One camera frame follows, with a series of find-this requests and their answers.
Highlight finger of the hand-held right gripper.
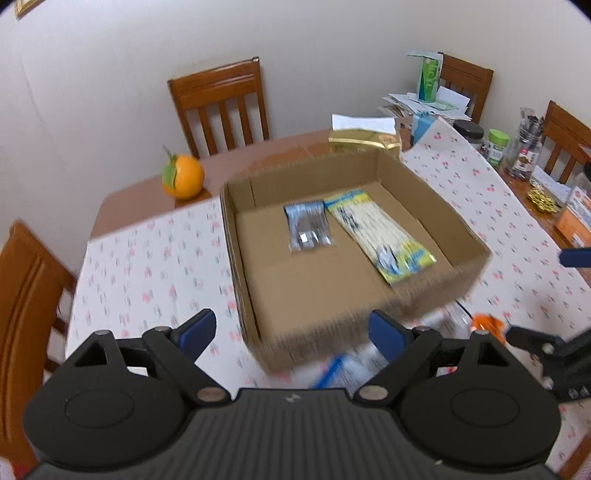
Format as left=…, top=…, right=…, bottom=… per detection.
left=505, top=325, right=573, bottom=392
left=558, top=247, right=591, bottom=268

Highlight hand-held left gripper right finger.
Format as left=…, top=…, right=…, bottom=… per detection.
left=353, top=309, right=522, bottom=408

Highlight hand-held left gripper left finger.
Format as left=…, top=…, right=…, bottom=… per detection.
left=69, top=308, right=232, bottom=408

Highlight crinkled orange snack packet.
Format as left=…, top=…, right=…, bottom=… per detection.
left=468, top=313, right=506, bottom=344

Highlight white blue snack packet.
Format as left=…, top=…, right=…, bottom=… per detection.
left=314, top=342, right=393, bottom=391

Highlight clear silver snack packet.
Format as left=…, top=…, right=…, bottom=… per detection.
left=416, top=300, right=472, bottom=337

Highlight brown cardboard box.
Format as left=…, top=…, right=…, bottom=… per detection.
left=221, top=150, right=492, bottom=374

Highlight orange carton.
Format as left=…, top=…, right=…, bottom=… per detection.
left=554, top=185, right=591, bottom=250

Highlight gold foil candies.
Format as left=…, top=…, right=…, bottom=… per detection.
left=526, top=180, right=561, bottom=213

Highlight clear plastic container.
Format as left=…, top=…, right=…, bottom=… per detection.
left=531, top=166, right=573, bottom=204

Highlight white floral tablecloth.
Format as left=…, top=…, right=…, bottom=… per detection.
left=65, top=115, right=591, bottom=478

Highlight long yellow white snack packet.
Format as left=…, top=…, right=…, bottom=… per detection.
left=323, top=187, right=437, bottom=286

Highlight tall glass jar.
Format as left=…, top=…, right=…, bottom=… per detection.
left=505, top=108, right=546, bottom=181

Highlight wooden slat-back chair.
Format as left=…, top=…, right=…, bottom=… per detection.
left=436, top=52, right=495, bottom=124
left=167, top=56, right=271, bottom=160
left=540, top=100, right=591, bottom=185

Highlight green-lid jar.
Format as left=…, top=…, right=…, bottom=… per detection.
left=485, top=129, right=510, bottom=167

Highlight silver blue snack packet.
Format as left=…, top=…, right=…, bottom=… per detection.
left=283, top=200, right=334, bottom=254

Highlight orange fruit with leaves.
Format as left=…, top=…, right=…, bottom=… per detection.
left=161, top=144, right=205, bottom=200

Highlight dark-lid glass jar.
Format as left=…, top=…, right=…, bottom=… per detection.
left=452, top=121, right=485, bottom=151

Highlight wooden chair with grooved backrest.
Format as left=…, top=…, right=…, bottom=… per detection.
left=0, top=220, right=78, bottom=472

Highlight gold foil packet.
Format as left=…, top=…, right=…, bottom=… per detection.
left=328, top=129, right=402, bottom=153

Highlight light blue box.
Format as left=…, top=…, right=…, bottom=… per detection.
left=410, top=113, right=437, bottom=144

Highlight white paper sheet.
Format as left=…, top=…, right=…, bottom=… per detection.
left=331, top=113, right=398, bottom=136

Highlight pile of papers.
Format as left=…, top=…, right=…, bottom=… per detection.
left=379, top=88, right=472, bottom=123

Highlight green tall carton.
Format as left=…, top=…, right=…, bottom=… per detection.
left=418, top=52, right=445, bottom=103

